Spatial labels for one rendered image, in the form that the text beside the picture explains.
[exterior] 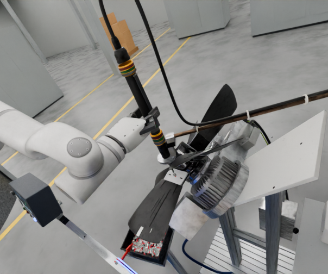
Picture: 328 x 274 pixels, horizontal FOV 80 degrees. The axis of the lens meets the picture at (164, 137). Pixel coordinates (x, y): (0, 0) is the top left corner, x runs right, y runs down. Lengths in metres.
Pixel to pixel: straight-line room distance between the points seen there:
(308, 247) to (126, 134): 0.82
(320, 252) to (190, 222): 0.49
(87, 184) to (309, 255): 0.85
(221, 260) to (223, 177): 1.10
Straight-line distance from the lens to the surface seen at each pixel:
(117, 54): 0.54
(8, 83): 6.88
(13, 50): 7.13
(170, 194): 0.77
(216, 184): 0.78
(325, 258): 1.02
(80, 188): 0.47
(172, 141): 0.67
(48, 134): 0.46
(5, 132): 0.61
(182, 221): 0.92
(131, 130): 0.52
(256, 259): 1.81
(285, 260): 1.82
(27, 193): 1.16
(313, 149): 0.63
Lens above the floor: 1.79
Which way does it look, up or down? 36 degrees down
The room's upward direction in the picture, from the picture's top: 23 degrees counter-clockwise
